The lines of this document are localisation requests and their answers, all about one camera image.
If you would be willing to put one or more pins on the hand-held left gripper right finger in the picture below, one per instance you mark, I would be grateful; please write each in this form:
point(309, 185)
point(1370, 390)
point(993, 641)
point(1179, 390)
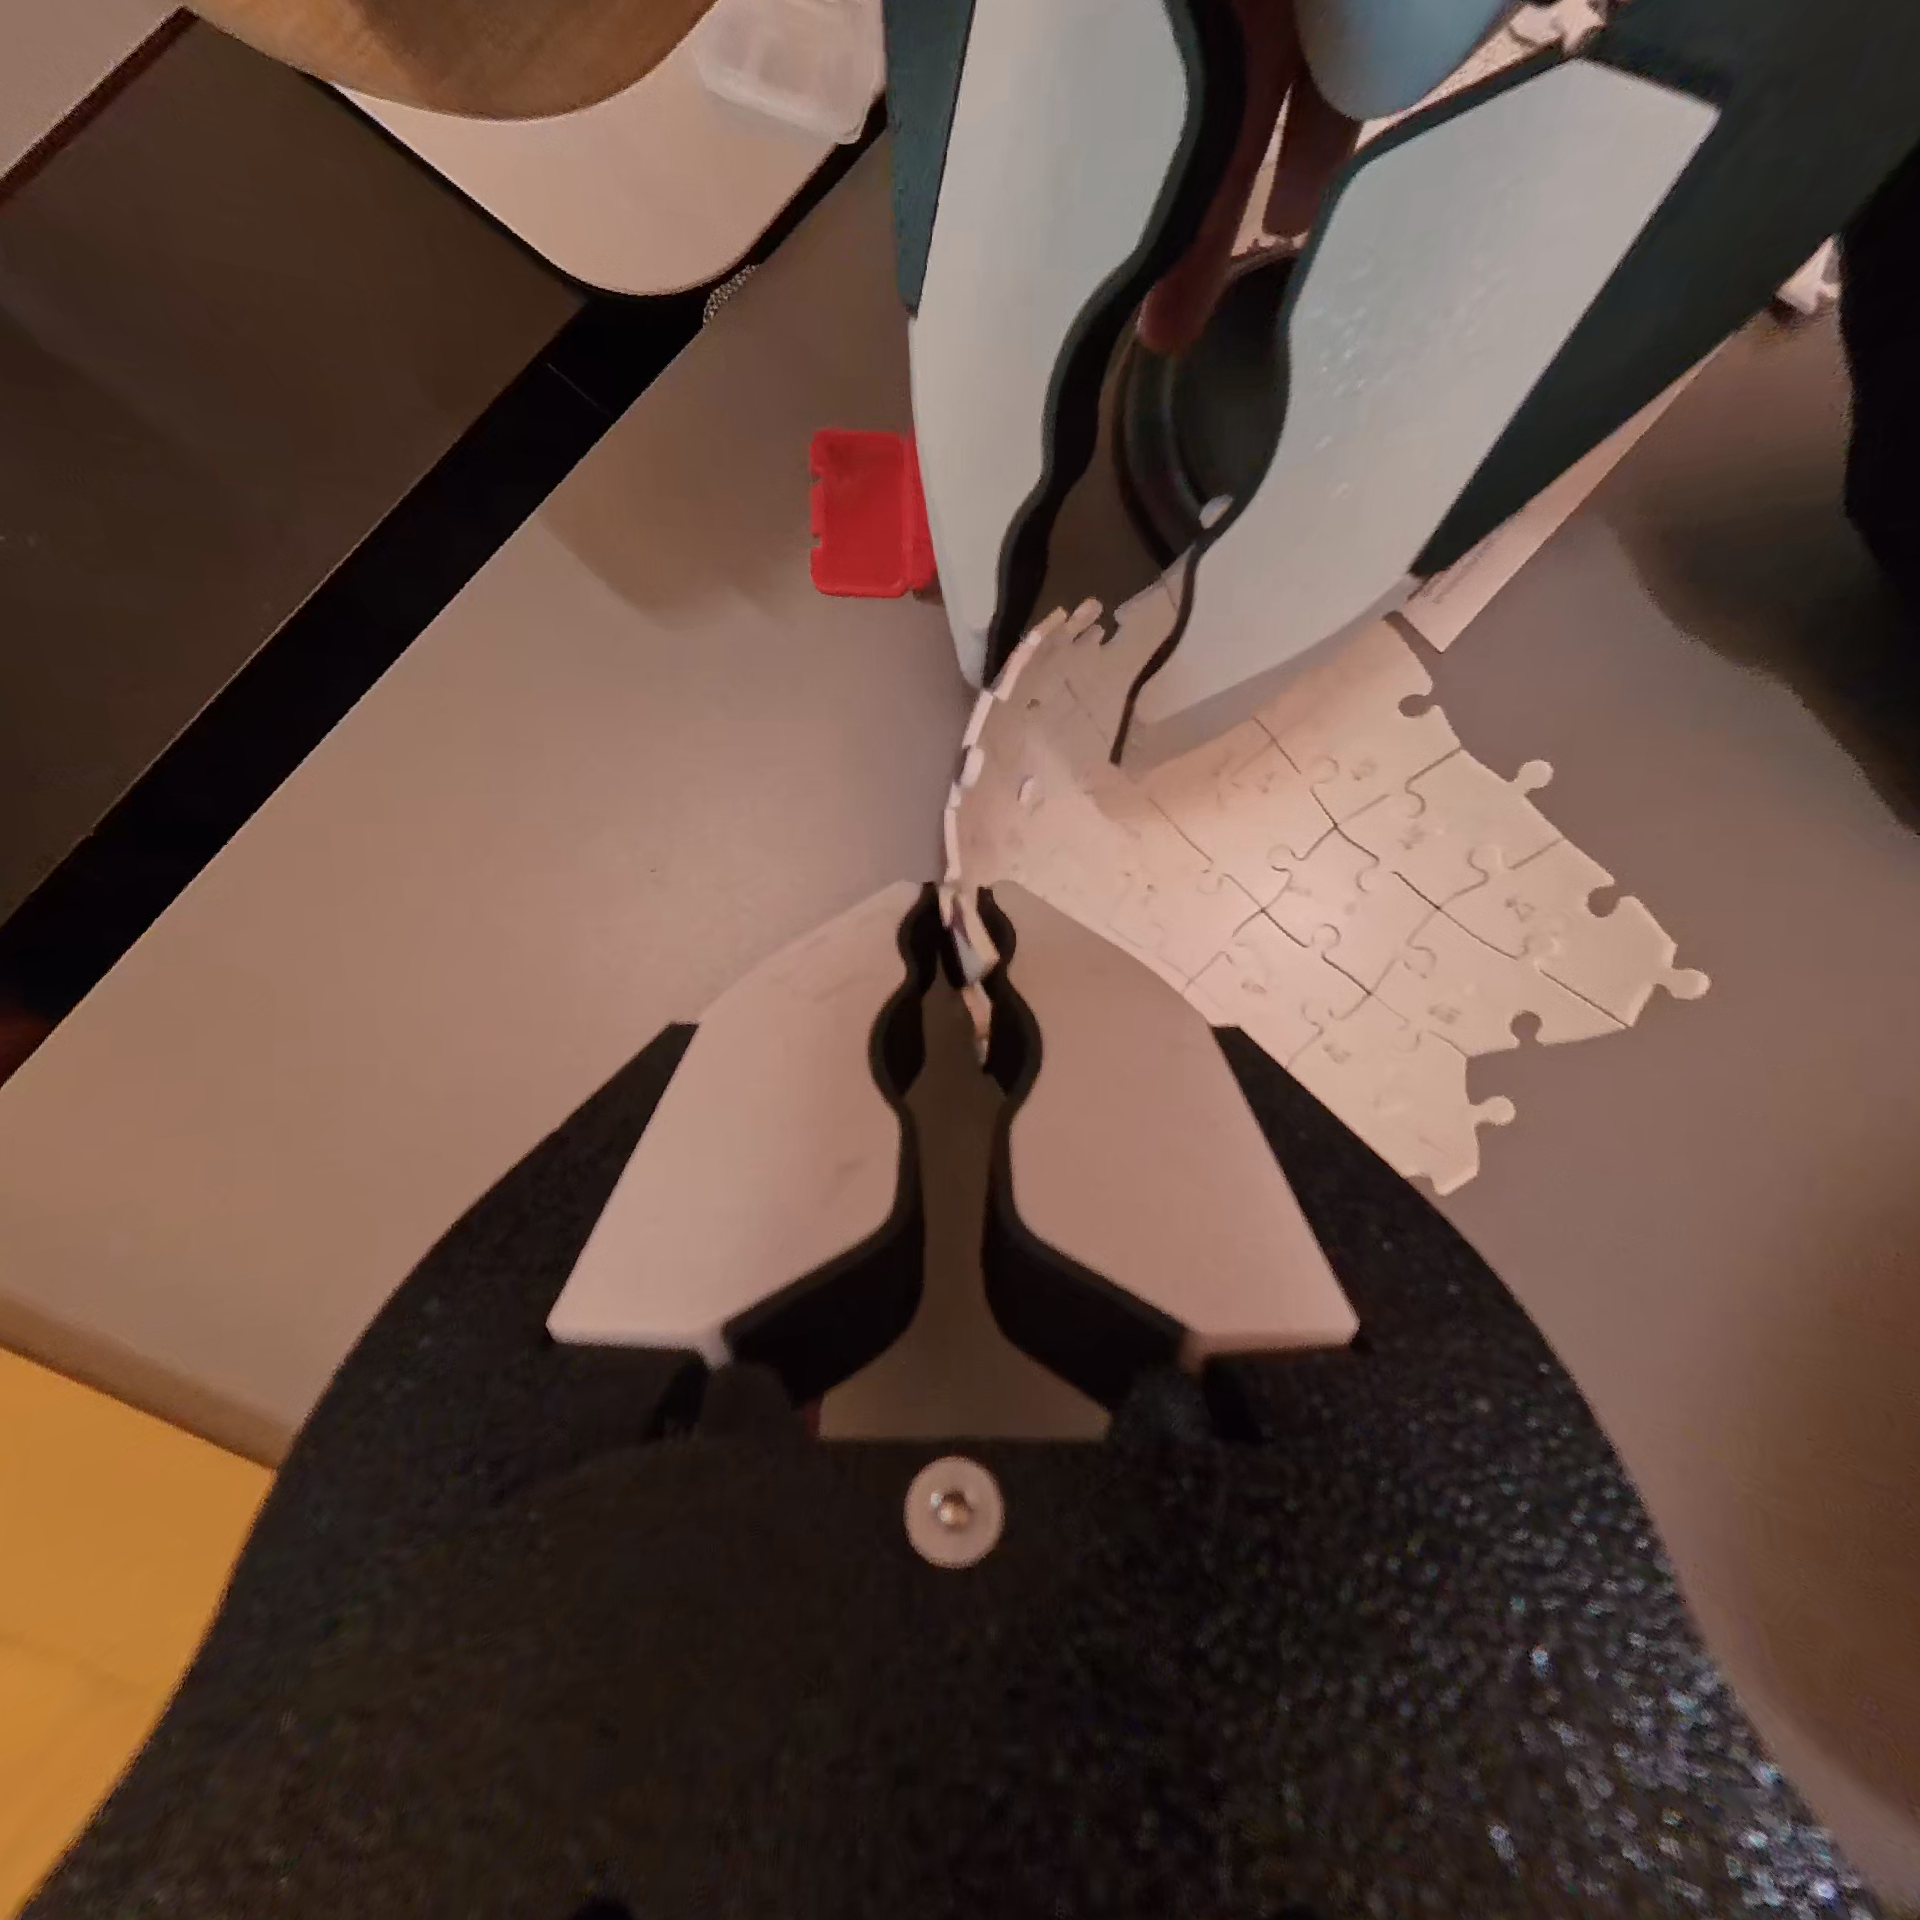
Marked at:
point(1170, 1185)

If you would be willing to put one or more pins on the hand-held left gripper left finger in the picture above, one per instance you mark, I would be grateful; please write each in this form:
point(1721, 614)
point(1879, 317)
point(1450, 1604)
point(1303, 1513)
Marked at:
point(721, 1172)

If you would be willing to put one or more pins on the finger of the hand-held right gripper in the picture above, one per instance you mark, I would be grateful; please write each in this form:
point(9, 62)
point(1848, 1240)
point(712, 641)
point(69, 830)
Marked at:
point(1440, 359)
point(1037, 194)

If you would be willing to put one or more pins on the white curved puzzle sheet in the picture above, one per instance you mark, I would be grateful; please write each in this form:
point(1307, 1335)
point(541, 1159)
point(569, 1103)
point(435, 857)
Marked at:
point(1349, 902)

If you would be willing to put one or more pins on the person's right hand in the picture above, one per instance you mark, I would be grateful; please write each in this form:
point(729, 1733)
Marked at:
point(1243, 166)

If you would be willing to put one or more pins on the clear plastic container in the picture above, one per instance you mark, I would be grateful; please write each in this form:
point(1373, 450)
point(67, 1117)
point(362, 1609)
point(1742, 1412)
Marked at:
point(795, 60)

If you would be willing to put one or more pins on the red plastic piece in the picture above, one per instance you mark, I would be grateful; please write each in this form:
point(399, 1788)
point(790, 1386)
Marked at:
point(867, 510)

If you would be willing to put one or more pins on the brown wooden board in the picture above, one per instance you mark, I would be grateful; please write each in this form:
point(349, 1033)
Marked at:
point(451, 53)

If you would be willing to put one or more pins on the dark furniture panel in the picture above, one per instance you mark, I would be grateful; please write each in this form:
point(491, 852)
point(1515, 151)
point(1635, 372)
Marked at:
point(224, 495)

